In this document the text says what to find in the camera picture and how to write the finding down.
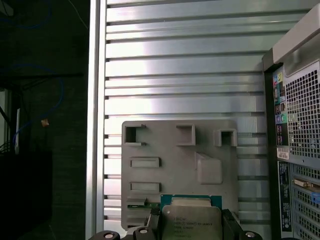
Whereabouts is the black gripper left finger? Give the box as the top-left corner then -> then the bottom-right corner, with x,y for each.
87,207 -> 161,240

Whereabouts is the silver CPU green edge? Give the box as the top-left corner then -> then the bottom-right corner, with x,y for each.
159,193 -> 224,240

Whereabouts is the black open PC case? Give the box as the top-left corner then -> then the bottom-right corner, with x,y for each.
261,0 -> 320,240

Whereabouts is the grey plastic parts rack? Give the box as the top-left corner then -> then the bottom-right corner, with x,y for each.
120,120 -> 240,230

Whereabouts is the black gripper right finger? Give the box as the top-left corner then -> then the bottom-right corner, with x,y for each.
221,208 -> 263,240

